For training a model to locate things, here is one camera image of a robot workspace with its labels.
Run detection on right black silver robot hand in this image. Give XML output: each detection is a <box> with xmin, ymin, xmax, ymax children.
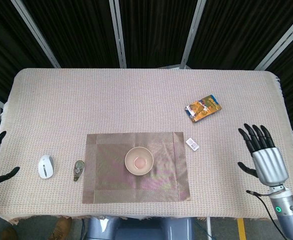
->
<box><xmin>237</xmin><ymin>123</ymin><xmax>289</xmax><ymax>187</ymax></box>

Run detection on brown woven placemat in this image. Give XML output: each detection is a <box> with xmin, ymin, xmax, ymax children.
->
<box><xmin>81</xmin><ymin>131</ymin><xmax>191</xmax><ymax>205</ymax></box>

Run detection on beige bowl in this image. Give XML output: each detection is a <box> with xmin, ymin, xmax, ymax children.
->
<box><xmin>124</xmin><ymin>146</ymin><xmax>154</xmax><ymax>176</ymax></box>

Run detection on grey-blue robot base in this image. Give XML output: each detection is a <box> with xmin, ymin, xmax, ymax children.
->
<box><xmin>86</xmin><ymin>216</ymin><xmax>195</xmax><ymax>240</ymax></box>

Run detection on white computer mouse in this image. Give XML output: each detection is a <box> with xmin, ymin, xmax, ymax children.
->
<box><xmin>37</xmin><ymin>154</ymin><xmax>55</xmax><ymax>179</ymax></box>

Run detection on brown leather shoe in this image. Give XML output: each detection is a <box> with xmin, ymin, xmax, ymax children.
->
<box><xmin>48</xmin><ymin>216</ymin><xmax>73</xmax><ymax>240</ymax></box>
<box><xmin>0</xmin><ymin>226</ymin><xmax>19</xmax><ymax>240</ymax></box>

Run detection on yellow floor tape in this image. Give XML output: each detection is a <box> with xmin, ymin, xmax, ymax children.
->
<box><xmin>237</xmin><ymin>218</ymin><xmax>247</xmax><ymax>240</ymax></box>

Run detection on small white box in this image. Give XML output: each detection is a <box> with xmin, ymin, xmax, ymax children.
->
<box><xmin>185</xmin><ymin>138</ymin><xmax>200</xmax><ymax>152</ymax></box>

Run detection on orange blue snack packet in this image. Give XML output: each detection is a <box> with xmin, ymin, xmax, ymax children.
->
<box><xmin>185</xmin><ymin>94</ymin><xmax>223</xmax><ymax>124</ymax></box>

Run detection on white table leg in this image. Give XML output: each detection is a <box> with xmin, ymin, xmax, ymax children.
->
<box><xmin>205</xmin><ymin>216</ymin><xmax>213</xmax><ymax>240</ymax></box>

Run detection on olive correction tape dispenser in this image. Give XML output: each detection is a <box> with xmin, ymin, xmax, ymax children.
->
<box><xmin>72</xmin><ymin>159</ymin><xmax>85</xmax><ymax>182</ymax></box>

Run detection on beige woven tablecloth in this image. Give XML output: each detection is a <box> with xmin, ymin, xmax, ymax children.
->
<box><xmin>0</xmin><ymin>67</ymin><xmax>293</xmax><ymax>225</ymax></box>

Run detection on black pleated curtain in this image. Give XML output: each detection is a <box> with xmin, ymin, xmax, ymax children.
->
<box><xmin>0</xmin><ymin>0</ymin><xmax>293</xmax><ymax>137</ymax></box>

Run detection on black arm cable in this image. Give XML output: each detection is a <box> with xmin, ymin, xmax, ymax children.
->
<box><xmin>245</xmin><ymin>189</ymin><xmax>286</xmax><ymax>240</ymax></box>

